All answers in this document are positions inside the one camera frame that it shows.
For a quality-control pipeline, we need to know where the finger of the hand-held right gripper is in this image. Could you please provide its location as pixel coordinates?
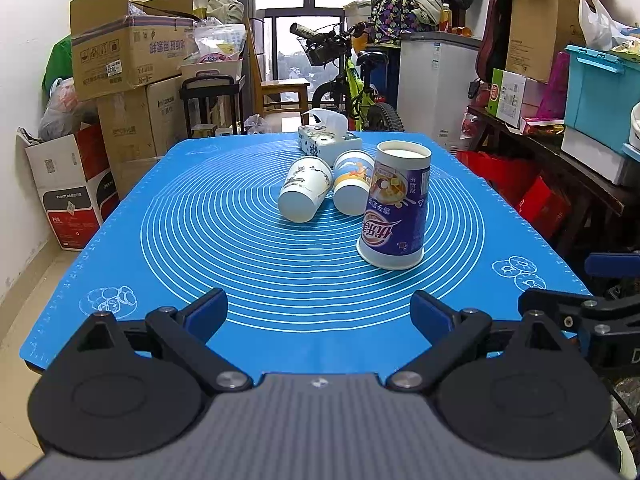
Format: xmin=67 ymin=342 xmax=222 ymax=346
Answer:
xmin=518 ymin=287 xmax=610 ymax=341
xmin=584 ymin=253 xmax=640 ymax=302

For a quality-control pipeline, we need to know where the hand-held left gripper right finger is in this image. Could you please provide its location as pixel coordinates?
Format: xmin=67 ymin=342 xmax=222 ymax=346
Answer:
xmin=386 ymin=289 xmax=564 ymax=393

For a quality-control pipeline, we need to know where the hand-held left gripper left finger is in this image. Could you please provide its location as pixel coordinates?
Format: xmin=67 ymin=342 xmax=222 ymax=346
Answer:
xmin=75 ymin=288 xmax=254 ymax=394

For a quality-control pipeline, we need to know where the purple paper cup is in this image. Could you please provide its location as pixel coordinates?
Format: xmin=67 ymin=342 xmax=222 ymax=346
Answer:
xmin=356 ymin=140 xmax=432 ymax=272

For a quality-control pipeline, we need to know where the white orange-blue print paper cup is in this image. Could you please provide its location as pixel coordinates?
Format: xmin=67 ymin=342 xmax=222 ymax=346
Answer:
xmin=332 ymin=150 xmax=376 ymax=217

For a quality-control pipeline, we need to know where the white ink-print paper cup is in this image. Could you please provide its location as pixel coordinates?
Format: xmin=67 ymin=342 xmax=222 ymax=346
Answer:
xmin=277 ymin=156 xmax=334 ymax=224

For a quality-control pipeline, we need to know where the blue silicone baking mat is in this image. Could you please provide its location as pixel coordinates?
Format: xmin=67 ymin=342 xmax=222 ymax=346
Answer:
xmin=20 ymin=131 xmax=594 ymax=376

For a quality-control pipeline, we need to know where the red gift box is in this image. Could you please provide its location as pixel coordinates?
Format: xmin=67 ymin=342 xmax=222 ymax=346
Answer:
xmin=517 ymin=175 xmax=572 ymax=242

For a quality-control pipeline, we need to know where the white storage box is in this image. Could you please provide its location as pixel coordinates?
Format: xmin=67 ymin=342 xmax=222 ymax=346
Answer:
xmin=560 ymin=126 xmax=640 ymax=187

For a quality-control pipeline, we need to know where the dark wooden side table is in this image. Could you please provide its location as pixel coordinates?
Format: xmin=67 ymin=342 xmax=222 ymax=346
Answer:
xmin=467 ymin=105 xmax=640 ymax=262

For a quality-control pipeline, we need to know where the blue plastic storage bin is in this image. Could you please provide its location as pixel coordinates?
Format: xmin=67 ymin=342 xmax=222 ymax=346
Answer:
xmin=563 ymin=45 xmax=640 ymax=152

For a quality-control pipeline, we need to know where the white red black carton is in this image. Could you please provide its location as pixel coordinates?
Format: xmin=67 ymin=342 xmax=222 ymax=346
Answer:
xmin=17 ymin=122 xmax=121 ymax=252

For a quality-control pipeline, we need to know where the pink bag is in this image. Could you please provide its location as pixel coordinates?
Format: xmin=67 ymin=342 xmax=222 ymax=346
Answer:
xmin=537 ymin=52 xmax=571 ymax=121

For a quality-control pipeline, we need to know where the green white product box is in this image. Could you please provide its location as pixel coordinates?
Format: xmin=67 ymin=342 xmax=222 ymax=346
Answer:
xmin=487 ymin=68 xmax=546 ymax=129

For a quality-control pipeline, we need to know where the white blue-patterned tissue box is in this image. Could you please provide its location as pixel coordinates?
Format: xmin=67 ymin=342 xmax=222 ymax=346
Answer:
xmin=298 ymin=108 xmax=363 ymax=157

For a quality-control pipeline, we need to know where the plain brown cardboard box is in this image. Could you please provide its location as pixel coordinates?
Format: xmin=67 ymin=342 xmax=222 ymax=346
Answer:
xmin=96 ymin=75 xmax=189 ymax=164

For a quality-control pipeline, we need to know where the black utility cart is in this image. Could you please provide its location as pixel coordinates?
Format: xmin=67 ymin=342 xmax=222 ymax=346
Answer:
xmin=179 ymin=75 xmax=245 ymax=140

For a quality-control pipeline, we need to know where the white chest freezer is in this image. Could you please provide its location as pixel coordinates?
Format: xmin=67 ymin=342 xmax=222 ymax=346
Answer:
xmin=397 ymin=31 xmax=484 ymax=152

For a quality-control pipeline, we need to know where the wooden chair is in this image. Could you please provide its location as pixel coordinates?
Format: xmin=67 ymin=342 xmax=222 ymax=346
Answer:
xmin=248 ymin=17 xmax=311 ymax=129

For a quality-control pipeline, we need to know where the green black bicycle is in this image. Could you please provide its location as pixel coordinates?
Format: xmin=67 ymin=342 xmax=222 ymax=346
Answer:
xmin=289 ymin=21 xmax=405 ymax=134

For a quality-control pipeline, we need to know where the tall brown cardboard box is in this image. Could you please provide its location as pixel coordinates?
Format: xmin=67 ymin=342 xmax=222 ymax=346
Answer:
xmin=505 ymin=0 xmax=586 ymax=84

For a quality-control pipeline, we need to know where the white plastic bag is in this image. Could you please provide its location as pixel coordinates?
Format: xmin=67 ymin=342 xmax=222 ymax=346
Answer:
xmin=578 ymin=0 xmax=639 ymax=52

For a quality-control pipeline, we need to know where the clear plastic bag with contents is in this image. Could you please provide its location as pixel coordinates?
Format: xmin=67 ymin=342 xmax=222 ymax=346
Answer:
xmin=39 ymin=77 xmax=99 ymax=142

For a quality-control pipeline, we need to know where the dark red long bag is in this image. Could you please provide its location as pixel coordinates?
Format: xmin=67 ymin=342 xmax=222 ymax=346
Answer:
xmin=475 ymin=0 xmax=522 ymax=84

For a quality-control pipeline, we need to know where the pile of plastic bags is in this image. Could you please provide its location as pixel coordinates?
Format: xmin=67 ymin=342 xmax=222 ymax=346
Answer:
xmin=192 ymin=16 xmax=249 ymax=65

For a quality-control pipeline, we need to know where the large open cardboard box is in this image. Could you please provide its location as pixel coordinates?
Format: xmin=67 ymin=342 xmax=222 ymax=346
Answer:
xmin=69 ymin=0 xmax=199 ymax=102

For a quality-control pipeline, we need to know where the green bag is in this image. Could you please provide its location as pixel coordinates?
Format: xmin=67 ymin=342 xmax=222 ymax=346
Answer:
xmin=42 ymin=35 xmax=76 ymax=97

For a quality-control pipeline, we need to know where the colourful patterned cloth bundle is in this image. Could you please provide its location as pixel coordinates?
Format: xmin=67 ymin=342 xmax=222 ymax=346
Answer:
xmin=370 ymin=0 xmax=444 ymax=47

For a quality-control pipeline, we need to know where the white bucket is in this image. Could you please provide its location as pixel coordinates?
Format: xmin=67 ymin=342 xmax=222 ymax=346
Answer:
xmin=343 ymin=0 xmax=374 ymax=31

